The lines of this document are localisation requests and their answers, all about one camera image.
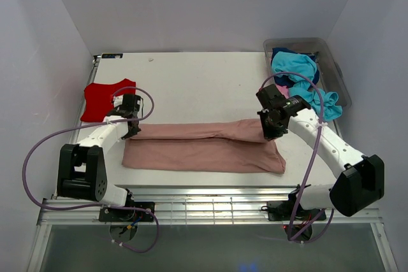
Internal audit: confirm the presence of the dusty pink t-shirt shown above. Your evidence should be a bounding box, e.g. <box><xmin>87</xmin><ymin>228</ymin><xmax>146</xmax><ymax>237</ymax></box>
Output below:
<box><xmin>122</xmin><ymin>119</ymin><xmax>286</xmax><ymax>175</ymax></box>

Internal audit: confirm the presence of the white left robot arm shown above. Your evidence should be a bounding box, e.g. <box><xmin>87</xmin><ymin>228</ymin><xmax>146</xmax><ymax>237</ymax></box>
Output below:
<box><xmin>57</xmin><ymin>94</ymin><xmax>142</xmax><ymax>221</ymax></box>

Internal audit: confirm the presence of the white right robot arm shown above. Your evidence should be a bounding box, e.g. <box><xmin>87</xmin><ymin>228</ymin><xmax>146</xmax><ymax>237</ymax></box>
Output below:
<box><xmin>256</xmin><ymin>84</ymin><xmax>385</xmax><ymax>219</ymax></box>

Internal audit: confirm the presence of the light pink t-shirt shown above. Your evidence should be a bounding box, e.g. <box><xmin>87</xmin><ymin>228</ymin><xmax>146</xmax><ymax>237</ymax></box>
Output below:
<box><xmin>276</xmin><ymin>85</ymin><xmax>289</xmax><ymax>99</ymax></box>

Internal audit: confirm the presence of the folded red t-shirt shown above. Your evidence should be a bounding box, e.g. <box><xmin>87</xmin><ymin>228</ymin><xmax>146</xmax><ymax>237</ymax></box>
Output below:
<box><xmin>80</xmin><ymin>78</ymin><xmax>136</xmax><ymax>123</ymax></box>

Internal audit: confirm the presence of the turquoise t-shirt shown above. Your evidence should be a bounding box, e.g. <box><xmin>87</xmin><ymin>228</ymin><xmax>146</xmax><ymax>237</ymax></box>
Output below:
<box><xmin>270</xmin><ymin>50</ymin><xmax>343</xmax><ymax>122</ymax></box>

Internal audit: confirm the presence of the clear plastic bin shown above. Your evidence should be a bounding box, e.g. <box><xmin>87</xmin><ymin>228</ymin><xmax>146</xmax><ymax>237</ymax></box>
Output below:
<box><xmin>263</xmin><ymin>38</ymin><xmax>352</xmax><ymax>110</ymax></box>

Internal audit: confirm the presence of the blue label sticker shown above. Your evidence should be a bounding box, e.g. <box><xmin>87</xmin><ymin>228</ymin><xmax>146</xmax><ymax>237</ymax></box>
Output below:
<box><xmin>101</xmin><ymin>53</ymin><xmax>123</xmax><ymax>59</ymax></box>

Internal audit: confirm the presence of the aluminium extrusion frame rail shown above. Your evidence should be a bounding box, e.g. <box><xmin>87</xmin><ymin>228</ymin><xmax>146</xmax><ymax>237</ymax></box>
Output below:
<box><xmin>37</xmin><ymin>185</ymin><xmax>383</xmax><ymax>225</ymax></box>

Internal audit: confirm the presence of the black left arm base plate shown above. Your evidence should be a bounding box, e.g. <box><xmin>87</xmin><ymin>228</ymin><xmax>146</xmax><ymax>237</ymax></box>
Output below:
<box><xmin>98</xmin><ymin>202</ymin><xmax>156</xmax><ymax>223</ymax></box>

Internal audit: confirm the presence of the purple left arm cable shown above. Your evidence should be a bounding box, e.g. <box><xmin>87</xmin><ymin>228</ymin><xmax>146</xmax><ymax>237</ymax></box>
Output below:
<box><xmin>22</xmin><ymin>87</ymin><xmax>160</xmax><ymax>252</ymax></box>

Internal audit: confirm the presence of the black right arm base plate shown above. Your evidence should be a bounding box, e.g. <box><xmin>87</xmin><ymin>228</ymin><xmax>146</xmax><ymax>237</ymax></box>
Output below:
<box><xmin>261</xmin><ymin>200</ymin><xmax>320</xmax><ymax>221</ymax></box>

